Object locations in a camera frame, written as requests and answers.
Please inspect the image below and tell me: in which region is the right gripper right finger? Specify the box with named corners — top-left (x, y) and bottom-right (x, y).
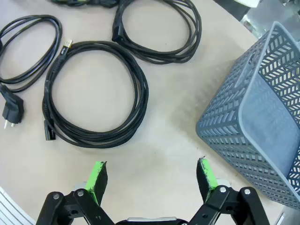
top-left (187, 158), bottom-right (270, 225)

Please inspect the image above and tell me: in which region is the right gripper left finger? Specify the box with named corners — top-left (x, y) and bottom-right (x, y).
top-left (35, 161), bottom-right (115, 225)

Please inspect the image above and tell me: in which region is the black braided USB cable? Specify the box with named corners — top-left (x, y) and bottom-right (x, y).
top-left (41, 38), bottom-right (150, 149)

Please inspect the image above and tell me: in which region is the grey-blue plastic lattice basket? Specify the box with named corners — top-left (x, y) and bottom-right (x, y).
top-left (195, 20), bottom-right (300, 210)

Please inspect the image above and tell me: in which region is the person in white sweatshirt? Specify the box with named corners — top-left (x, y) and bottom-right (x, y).
top-left (214, 0), bottom-right (261, 22)

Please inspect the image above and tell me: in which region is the white grooved frame rail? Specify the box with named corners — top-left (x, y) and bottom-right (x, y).
top-left (0, 185), bottom-right (36, 225)

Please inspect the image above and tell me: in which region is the black power cable with plug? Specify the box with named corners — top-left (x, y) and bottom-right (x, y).
top-left (0, 14), bottom-right (63, 131)

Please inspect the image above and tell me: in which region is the thin black braided cable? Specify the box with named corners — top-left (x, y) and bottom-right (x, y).
top-left (111, 0), bottom-right (203, 64)

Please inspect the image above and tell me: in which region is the black coiled cable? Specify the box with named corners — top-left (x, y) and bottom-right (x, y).
top-left (50, 0), bottom-right (121, 9)

